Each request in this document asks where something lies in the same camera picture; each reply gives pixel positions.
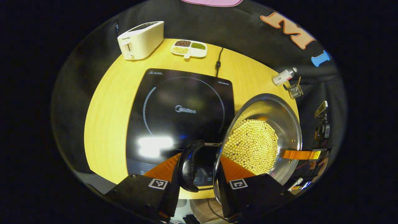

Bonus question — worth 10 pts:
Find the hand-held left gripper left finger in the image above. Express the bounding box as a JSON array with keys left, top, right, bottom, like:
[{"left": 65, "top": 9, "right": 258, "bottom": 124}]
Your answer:
[{"left": 104, "top": 152, "right": 181, "bottom": 222}]

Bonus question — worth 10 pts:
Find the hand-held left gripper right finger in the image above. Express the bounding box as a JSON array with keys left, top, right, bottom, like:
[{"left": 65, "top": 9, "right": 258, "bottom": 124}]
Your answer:
[{"left": 217, "top": 156, "right": 296, "bottom": 223}]

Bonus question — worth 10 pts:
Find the steel pot with black handles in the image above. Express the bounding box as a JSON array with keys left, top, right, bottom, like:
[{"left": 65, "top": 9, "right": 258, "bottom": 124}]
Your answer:
[{"left": 178, "top": 93, "right": 303, "bottom": 206}]

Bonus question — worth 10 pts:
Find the black induction cooktop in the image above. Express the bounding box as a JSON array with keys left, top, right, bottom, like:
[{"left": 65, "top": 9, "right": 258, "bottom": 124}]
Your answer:
[{"left": 126, "top": 68, "right": 235, "bottom": 190}]

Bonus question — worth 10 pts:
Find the person's beige clothing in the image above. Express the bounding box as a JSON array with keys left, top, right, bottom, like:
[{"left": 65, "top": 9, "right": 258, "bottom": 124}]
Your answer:
[{"left": 189, "top": 198, "right": 225, "bottom": 223}]

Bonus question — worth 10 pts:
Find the pile of soybeans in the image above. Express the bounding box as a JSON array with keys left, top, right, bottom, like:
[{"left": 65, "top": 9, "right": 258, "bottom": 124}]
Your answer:
[{"left": 221, "top": 119, "right": 279, "bottom": 175}]

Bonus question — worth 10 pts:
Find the small white labelled bottle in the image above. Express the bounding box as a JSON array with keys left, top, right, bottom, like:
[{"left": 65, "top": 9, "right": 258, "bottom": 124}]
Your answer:
[{"left": 272, "top": 68, "right": 298, "bottom": 86}]

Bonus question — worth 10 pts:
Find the white divided bean dish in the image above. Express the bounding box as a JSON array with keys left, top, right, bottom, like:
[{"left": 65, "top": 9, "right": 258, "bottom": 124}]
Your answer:
[{"left": 170, "top": 40, "right": 208, "bottom": 59}]

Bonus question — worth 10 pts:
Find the white toaster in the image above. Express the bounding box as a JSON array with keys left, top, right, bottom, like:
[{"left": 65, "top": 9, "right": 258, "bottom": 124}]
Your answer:
[{"left": 117, "top": 21, "right": 164, "bottom": 61}]

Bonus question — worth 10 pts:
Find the black power cable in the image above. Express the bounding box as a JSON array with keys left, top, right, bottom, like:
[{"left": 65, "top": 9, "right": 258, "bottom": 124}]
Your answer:
[{"left": 215, "top": 47, "right": 224, "bottom": 77}]

